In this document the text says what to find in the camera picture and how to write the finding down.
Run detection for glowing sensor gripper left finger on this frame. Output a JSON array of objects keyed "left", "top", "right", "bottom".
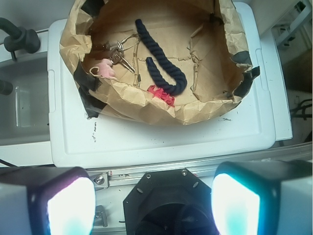
[{"left": 0, "top": 166, "right": 96, "bottom": 235}]

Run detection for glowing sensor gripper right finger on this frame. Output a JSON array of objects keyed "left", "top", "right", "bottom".
[{"left": 211, "top": 160, "right": 313, "bottom": 235}]

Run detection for translucent white plastic bin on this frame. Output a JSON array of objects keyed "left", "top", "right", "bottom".
[{"left": 0, "top": 29, "right": 53, "bottom": 146}]

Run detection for white plastic bin lid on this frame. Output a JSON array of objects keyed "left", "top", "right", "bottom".
[{"left": 47, "top": 1, "right": 292, "bottom": 168}]

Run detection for pink soft toy piece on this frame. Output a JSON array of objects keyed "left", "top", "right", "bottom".
[{"left": 89, "top": 59, "right": 117, "bottom": 80}]

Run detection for red crumpled fabric piece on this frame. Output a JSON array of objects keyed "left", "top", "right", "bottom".
[{"left": 147, "top": 85, "right": 175, "bottom": 107}]

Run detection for crumpled brown paper bag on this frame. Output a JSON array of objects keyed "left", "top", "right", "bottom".
[{"left": 60, "top": 0, "right": 260, "bottom": 125}]

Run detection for white metal rack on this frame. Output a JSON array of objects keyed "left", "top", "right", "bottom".
[{"left": 271, "top": 0, "right": 313, "bottom": 53}]

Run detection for black octagonal mount plate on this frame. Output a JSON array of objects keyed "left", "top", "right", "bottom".
[{"left": 123, "top": 168, "right": 219, "bottom": 235}]

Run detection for silver keys on ring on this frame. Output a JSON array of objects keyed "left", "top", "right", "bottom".
[{"left": 109, "top": 34, "right": 140, "bottom": 73}]

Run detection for dark blue twisted rope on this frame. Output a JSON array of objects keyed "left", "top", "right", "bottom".
[{"left": 134, "top": 19, "right": 188, "bottom": 94}]

